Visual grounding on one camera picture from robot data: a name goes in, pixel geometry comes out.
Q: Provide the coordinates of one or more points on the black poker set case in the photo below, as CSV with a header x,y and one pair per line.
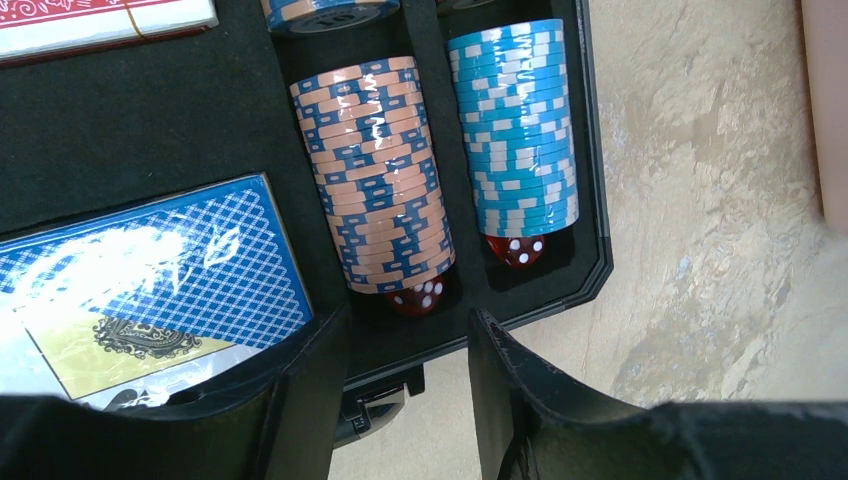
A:
x,y
103,131

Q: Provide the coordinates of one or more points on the blue card deck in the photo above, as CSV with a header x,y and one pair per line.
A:
x,y
129,308

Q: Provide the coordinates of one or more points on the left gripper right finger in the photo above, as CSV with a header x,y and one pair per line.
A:
x,y
534,421

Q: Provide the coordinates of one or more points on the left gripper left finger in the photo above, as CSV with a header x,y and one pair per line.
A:
x,y
272,416

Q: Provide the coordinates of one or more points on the light blue chip stack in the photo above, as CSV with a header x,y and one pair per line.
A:
x,y
512,90

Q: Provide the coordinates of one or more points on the tan chip stack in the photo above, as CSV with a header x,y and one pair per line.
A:
x,y
366,133

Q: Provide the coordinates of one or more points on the red card deck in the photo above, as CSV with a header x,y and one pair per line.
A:
x,y
32,29

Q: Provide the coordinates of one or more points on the pink plastic storage box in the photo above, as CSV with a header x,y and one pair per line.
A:
x,y
825,32

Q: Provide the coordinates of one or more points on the red die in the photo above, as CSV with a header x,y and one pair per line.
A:
x,y
517,252
418,300

